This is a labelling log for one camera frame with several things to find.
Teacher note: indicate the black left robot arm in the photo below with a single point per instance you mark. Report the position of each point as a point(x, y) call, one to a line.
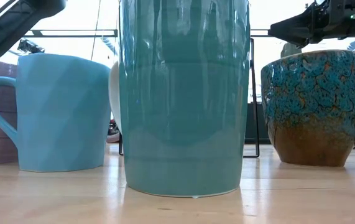
point(25, 15)

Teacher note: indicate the black horizontal overhead bar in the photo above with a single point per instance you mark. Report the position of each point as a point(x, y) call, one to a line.
point(36, 33)

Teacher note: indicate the teal mug with white interior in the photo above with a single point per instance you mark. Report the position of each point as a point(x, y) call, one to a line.
point(183, 109)

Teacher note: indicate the light blue faceted mug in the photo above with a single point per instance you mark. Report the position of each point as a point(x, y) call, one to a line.
point(62, 118)

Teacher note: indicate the blue brown speckled mug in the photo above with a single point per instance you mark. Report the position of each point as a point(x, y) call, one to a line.
point(314, 102)

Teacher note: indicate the green cactus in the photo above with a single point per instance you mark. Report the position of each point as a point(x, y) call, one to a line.
point(290, 50)

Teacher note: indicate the black ceiling light rig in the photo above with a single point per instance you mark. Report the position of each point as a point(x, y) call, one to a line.
point(29, 46)

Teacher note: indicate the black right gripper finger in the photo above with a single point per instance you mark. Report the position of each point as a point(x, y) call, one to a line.
point(298, 28)

